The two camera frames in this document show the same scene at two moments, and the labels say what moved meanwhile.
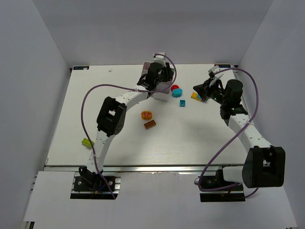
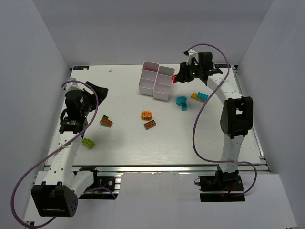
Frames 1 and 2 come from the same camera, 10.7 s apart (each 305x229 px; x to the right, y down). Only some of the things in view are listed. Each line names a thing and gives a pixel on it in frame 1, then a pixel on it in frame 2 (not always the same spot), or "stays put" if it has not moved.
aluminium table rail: (132, 169) stays put
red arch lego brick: (174, 87) to (174, 78)
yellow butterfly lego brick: (146, 115) stays put
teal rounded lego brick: (177, 92) to (179, 100)
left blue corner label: (81, 67) stays put
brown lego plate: (149, 124) stays put
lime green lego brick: (86, 142) stays put
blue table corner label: (223, 65) stays put
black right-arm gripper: (206, 92) to (182, 73)
